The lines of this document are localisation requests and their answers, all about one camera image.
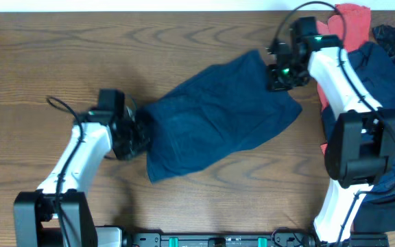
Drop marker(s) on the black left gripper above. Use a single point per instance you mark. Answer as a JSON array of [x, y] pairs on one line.
[[136, 136]]

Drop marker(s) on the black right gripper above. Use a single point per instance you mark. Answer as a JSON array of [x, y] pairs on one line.
[[273, 83]]

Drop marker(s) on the navy blue shorts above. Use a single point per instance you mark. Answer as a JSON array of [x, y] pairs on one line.
[[223, 109]]

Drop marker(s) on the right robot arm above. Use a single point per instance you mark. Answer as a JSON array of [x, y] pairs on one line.
[[361, 148]]

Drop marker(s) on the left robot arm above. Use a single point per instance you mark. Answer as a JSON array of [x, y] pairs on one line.
[[56, 213]]

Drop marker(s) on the red cloth garment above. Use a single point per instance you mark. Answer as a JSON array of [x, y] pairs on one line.
[[358, 20]]

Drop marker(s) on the black patterned garment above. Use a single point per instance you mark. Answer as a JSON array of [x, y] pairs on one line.
[[384, 35]]

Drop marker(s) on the black garment bottom right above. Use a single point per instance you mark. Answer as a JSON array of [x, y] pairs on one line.
[[376, 216]]

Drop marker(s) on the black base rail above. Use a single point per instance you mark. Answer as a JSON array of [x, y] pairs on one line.
[[284, 237]]

